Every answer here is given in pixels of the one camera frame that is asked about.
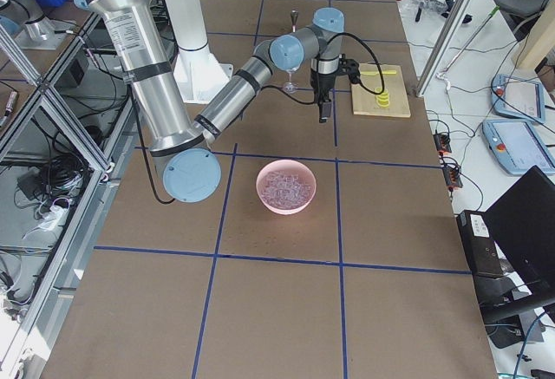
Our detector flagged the near teach pendant tablet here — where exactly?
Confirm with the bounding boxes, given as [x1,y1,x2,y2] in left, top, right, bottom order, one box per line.
[482,119,554,176]

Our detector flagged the yellow plastic knife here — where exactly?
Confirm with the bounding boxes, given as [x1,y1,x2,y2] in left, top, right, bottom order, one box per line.
[360,69,397,76]

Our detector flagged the steel jigger measure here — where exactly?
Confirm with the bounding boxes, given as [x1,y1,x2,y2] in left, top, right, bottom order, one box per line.
[290,10,299,32]

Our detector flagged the aluminium frame post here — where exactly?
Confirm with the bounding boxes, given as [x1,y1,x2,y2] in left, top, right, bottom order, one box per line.
[415,0,472,97]

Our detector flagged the pink ice bowl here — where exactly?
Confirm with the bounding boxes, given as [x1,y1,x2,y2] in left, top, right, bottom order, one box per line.
[256,160,317,215]

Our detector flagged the lemon slice stack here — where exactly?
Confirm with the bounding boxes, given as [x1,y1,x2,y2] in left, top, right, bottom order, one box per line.
[375,88,390,108]

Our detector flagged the white pedestal column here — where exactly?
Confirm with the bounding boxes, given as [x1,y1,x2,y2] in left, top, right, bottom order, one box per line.
[165,0,232,104]

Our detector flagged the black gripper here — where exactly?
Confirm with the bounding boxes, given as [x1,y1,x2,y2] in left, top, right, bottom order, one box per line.
[310,70,337,123]

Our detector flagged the teach pendant tablet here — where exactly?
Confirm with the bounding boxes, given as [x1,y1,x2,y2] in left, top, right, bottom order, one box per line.
[491,74,545,124]
[482,119,554,176]

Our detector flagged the wooden cutting board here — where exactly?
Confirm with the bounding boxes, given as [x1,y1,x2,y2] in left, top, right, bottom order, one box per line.
[351,63,411,119]

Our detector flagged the far teach pendant tablet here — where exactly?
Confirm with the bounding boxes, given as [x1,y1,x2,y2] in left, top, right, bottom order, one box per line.
[491,74,545,124]

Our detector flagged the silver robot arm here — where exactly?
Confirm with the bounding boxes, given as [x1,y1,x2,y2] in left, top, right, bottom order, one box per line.
[75,0,344,203]

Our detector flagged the clear wine glass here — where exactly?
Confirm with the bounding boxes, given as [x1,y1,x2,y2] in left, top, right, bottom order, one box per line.
[282,67,298,95]

